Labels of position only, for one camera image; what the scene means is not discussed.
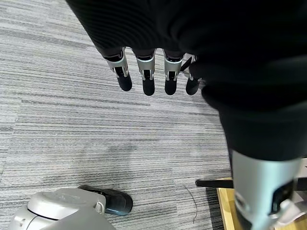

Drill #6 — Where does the silver robot leg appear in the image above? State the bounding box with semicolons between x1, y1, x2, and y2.
8;188;116;230

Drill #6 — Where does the dark robot foot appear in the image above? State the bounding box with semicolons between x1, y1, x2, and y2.
78;184;134;216

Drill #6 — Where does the black rack bar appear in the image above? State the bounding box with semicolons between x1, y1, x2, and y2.
195;178;234;189

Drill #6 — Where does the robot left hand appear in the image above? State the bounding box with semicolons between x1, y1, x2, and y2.
65;0;307;230

